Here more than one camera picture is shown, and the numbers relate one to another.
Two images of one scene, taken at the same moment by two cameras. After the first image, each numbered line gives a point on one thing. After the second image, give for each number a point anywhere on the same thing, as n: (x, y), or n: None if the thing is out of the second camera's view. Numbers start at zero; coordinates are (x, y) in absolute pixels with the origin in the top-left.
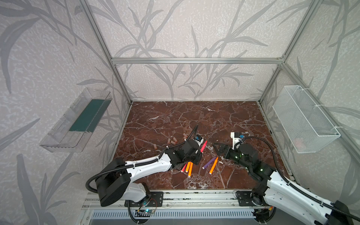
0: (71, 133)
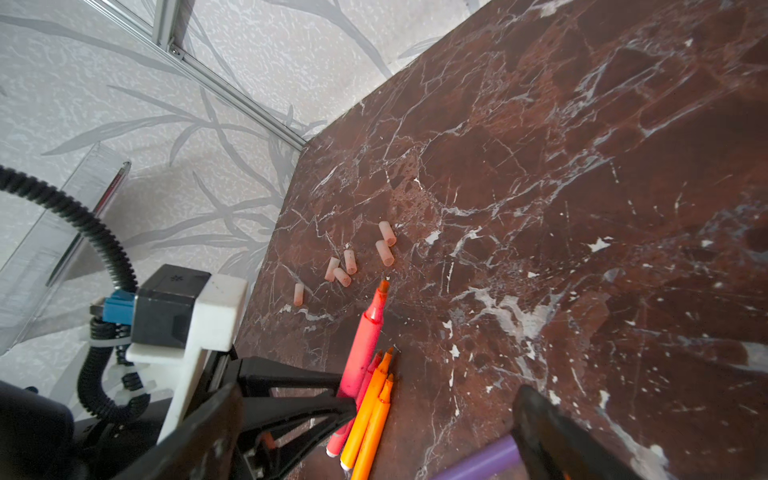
0: (37, 261)
